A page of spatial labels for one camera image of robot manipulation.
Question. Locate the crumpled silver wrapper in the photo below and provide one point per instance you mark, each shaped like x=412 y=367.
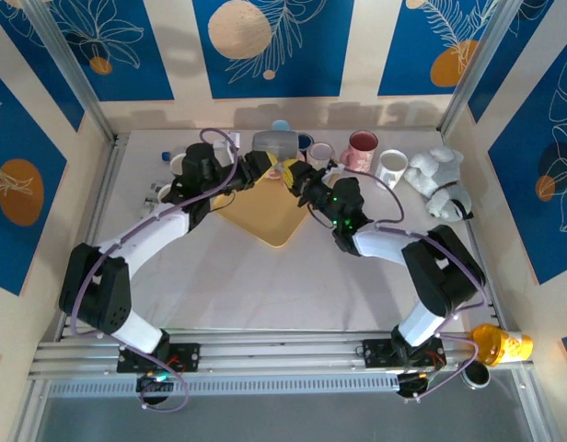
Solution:
x=151 y=187

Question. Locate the aluminium mounting rail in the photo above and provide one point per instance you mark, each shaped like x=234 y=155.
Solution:
x=274 y=350

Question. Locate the light blue mug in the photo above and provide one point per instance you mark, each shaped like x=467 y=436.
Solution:
x=280 y=124

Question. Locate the pink patterned mug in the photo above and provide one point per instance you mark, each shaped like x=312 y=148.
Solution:
x=362 y=152

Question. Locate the navy blue mug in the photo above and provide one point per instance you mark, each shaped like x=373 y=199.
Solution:
x=304 y=140

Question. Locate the plastic water bottle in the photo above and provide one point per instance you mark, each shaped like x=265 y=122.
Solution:
x=165 y=155

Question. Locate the white mug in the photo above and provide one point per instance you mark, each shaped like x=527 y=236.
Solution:
x=393 y=166

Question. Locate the grey mug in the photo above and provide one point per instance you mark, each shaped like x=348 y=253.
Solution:
x=274 y=143

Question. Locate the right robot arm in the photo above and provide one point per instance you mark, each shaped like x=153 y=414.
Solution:
x=440 y=276

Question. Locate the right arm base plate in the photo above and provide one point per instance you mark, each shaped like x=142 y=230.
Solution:
x=375 y=352

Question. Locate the dark green mug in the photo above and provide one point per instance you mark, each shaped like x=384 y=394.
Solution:
x=177 y=163

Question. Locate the aluminium frame post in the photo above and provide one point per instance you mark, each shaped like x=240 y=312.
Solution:
x=67 y=60
x=477 y=60

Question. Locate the orange pill bottle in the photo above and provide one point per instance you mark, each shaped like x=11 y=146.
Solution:
x=500 y=347

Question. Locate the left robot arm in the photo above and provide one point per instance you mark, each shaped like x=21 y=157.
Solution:
x=95 y=290

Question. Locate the yellow tray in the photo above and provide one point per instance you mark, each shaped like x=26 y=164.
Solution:
x=260 y=216

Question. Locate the grey white plush toy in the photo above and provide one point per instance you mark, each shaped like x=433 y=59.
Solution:
x=437 y=177

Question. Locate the light green mug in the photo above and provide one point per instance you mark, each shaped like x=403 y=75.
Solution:
x=166 y=193

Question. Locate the aluminium side rail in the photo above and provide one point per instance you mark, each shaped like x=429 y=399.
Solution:
x=106 y=184

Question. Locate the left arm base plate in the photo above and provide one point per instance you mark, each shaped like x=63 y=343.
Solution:
x=187 y=357

